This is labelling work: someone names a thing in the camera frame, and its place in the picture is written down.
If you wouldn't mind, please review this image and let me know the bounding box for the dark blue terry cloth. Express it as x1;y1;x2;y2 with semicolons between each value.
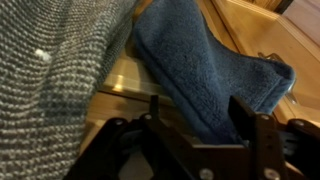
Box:
132;0;297;146

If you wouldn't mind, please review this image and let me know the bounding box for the wooden drawer silver handle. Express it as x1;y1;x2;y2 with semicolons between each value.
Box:
213;0;320;128

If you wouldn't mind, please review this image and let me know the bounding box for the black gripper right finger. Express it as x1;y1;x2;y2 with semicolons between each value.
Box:
228;95;320;180

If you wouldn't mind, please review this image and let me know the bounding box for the grey knitted dish cloth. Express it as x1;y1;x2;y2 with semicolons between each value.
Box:
0;0;139;180

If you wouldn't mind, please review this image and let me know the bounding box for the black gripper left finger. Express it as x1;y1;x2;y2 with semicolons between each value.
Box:
66;94;201;180

